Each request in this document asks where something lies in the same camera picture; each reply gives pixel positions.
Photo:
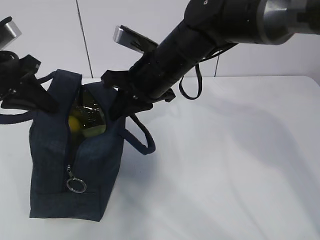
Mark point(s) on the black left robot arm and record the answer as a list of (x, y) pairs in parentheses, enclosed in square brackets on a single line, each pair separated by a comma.
[(19, 87)]

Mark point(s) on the yellow lemon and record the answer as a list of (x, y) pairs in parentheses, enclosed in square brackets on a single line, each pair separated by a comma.
[(74, 124)]

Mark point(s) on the dark blue fabric lunch bag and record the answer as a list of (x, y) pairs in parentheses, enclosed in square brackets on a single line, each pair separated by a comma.
[(75, 180)]

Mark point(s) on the green lidded glass container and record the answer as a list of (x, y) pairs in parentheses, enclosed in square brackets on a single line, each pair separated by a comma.
[(90, 115)]

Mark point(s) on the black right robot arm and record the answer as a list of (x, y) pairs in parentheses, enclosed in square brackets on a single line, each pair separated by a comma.
[(208, 29)]

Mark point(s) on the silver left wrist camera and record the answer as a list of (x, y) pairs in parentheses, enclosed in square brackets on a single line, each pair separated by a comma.
[(9, 31)]

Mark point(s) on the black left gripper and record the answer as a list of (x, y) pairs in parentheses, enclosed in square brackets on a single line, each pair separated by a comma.
[(20, 89)]

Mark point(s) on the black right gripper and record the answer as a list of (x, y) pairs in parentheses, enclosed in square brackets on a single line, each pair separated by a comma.
[(129, 100)]

